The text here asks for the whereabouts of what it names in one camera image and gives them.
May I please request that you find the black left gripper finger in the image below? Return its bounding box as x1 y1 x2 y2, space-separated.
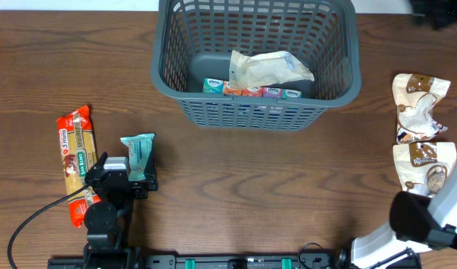
144 140 157 182
84 152 108 182

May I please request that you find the orange spaghetti pasta packet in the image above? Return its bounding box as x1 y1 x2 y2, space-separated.
56 105 101 228

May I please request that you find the teal snack bar wrapper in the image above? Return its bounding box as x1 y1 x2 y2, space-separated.
120 133 155 182

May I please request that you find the brown white coconut pouch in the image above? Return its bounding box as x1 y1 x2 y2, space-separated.
392 73 451 144

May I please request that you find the multicolour Kleenex tissue multipack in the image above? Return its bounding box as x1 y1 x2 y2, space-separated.
202 78 302 99

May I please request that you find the pale beige resealable pouch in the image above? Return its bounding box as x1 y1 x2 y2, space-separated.
228 50 315 89

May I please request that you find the brown white mushroom pouch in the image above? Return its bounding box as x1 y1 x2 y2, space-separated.
393 142 457 198

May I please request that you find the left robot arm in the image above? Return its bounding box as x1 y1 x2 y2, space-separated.
82 146 158 269

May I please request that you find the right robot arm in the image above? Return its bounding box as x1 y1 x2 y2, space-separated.
335 73 457 268

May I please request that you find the grey plastic mesh basket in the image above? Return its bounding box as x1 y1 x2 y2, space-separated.
151 0 361 131

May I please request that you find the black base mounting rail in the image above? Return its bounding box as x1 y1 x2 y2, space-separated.
47 253 422 269

